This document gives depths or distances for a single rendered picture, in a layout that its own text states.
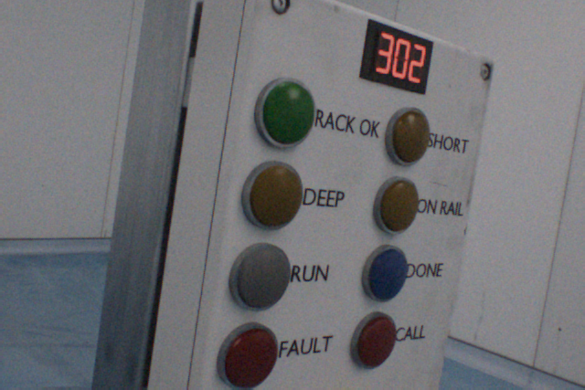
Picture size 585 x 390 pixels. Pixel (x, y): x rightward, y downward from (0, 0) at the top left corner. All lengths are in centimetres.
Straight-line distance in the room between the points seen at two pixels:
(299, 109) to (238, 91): 3
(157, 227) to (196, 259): 4
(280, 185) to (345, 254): 6
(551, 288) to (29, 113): 333
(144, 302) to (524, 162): 304
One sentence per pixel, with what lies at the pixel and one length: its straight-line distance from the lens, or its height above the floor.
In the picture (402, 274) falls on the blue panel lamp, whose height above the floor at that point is 97.
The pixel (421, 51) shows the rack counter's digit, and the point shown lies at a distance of 32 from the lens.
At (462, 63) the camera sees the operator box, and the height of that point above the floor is 109.
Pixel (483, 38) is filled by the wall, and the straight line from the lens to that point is 351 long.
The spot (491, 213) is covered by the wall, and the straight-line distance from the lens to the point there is 335.
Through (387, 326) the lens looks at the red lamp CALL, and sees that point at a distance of 32.
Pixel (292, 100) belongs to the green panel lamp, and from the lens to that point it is 25.
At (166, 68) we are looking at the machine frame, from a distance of 32.
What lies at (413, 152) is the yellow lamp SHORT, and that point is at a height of 104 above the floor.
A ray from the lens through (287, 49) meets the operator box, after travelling 26.
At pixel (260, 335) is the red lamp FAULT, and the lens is 27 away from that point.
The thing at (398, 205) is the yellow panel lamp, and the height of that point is 101.
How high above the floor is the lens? 103
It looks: 3 degrees down
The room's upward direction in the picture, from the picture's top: 9 degrees clockwise
